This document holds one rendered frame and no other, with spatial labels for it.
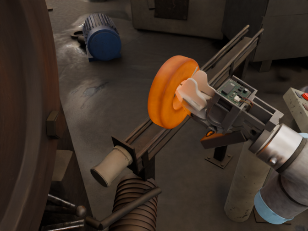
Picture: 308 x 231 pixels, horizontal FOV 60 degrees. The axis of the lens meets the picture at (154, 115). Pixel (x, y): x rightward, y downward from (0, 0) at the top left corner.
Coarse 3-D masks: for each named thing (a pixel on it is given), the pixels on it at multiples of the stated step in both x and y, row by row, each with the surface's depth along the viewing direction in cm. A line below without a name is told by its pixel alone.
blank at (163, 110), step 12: (168, 60) 52; (180, 60) 52; (192, 60) 54; (168, 72) 50; (180, 72) 52; (192, 72) 56; (156, 84) 50; (168, 84) 50; (156, 96) 50; (168, 96) 51; (156, 108) 51; (168, 108) 53; (180, 108) 58; (156, 120) 53; (168, 120) 55; (180, 120) 60
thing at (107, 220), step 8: (144, 192) 75; (152, 192) 72; (160, 192) 74; (136, 200) 70; (144, 200) 71; (128, 208) 67; (88, 216) 62; (112, 216) 63; (120, 216) 65; (88, 224) 61; (96, 224) 61; (104, 224) 61
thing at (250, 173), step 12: (240, 156) 106; (252, 156) 98; (240, 168) 106; (252, 168) 101; (264, 168) 100; (240, 180) 108; (252, 180) 104; (264, 180) 107; (240, 192) 112; (252, 192) 109; (228, 204) 123; (240, 204) 116; (252, 204) 116; (228, 216) 126; (240, 216) 121
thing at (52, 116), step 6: (54, 114) 23; (60, 114) 23; (48, 120) 22; (54, 120) 22; (60, 120) 23; (48, 126) 22; (54, 126) 22; (60, 126) 23; (48, 132) 22; (54, 132) 22; (60, 132) 23; (54, 138) 23
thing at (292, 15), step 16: (240, 0) 223; (256, 0) 201; (272, 0) 188; (288, 0) 191; (304, 0) 193; (224, 16) 256; (240, 16) 227; (256, 16) 204; (272, 16) 196; (288, 16) 198; (304, 16) 201; (224, 32) 260; (256, 32) 206; (272, 32) 205; (288, 32) 207; (304, 32) 210; (256, 48) 211; (272, 48) 214; (288, 48) 217; (304, 48) 220; (256, 64) 231
